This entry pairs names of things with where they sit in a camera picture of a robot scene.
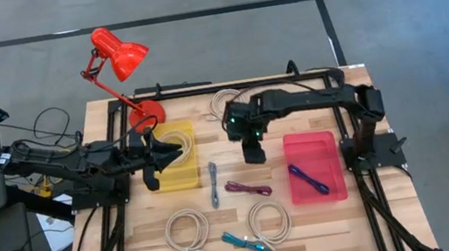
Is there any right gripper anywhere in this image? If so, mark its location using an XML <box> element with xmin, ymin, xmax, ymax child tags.
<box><xmin>221</xmin><ymin>95</ymin><xmax>276</xmax><ymax>170</ymax></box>

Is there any black floor cable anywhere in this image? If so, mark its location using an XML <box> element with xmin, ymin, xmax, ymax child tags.
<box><xmin>0</xmin><ymin>103</ymin><xmax>80</xmax><ymax>153</ymax></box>

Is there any grey braided USB cable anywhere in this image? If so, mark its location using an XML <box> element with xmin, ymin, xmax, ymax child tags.
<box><xmin>205</xmin><ymin>160</ymin><xmax>224</xmax><ymax>210</ymax></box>

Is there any beige USB cable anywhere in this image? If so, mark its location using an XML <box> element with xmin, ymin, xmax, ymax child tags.
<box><xmin>160</xmin><ymin>206</ymin><xmax>214</xmax><ymax>251</ymax></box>
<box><xmin>243</xmin><ymin>196</ymin><xmax>297</xmax><ymax>251</ymax></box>
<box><xmin>205</xmin><ymin>86</ymin><xmax>247</xmax><ymax>123</ymax></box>
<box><xmin>155</xmin><ymin>126</ymin><xmax>197</xmax><ymax>170</ymax></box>

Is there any yellow plastic bin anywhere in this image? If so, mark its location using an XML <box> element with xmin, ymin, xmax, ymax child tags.
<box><xmin>146</xmin><ymin>118</ymin><xmax>202</xmax><ymax>194</ymax></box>

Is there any teal braided USB cable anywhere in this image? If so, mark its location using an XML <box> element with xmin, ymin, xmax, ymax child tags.
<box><xmin>220</xmin><ymin>225</ymin><xmax>273</xmax><ymax>251</ymax></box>

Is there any pink plastic bin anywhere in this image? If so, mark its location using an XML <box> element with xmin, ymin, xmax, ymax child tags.
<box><xmin>281</xmin><ymin>127</ymin><xmax>350</xmax><ymax>208</ymax></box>

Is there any maroon braided USB cable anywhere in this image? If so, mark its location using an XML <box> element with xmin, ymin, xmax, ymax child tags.
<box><xmin>223</xmin><ymin>174</ymin><xmax>274</xmax><ymax>203</ymax></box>

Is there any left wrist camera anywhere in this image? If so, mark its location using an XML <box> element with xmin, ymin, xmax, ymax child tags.
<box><xmin>124</xmin><ymin>127</ymin><xmax>146</xmax><ymax>157</ymax></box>

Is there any purple braided USB cable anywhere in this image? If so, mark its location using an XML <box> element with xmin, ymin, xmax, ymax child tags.
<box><xmin>287</xmin><ymin>159</ymin><xmax>332</xmax><ymax>201</ymax></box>

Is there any small yellow object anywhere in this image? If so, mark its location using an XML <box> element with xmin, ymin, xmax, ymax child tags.
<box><xmin>34</xmin><ymin>175</ymin><xmax>54</xmax><ymax>200</ymax></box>

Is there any black aluminium table frame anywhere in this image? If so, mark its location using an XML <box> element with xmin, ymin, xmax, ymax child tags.
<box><xmin>38</xmin><ymin>41</ymin><xmax>448</xmax><ymax>251</ymax></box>

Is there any red desk lamp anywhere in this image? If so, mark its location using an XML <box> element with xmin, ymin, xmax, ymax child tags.
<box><xmin>74</xmin><ymin>19</ymin><xmax>169</xmax><ymax>141</ymax></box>

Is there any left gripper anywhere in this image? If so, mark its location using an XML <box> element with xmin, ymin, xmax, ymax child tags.
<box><xmin>122</xmin><ymin>125</ymin><xmax>189</xmax><ymax>196</ymax></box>

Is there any white paper sheet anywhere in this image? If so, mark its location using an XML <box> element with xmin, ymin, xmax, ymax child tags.
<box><xmin>33</xmin><ymin>191</ymin><xmax>79</xmax><ymax>251</ymax></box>

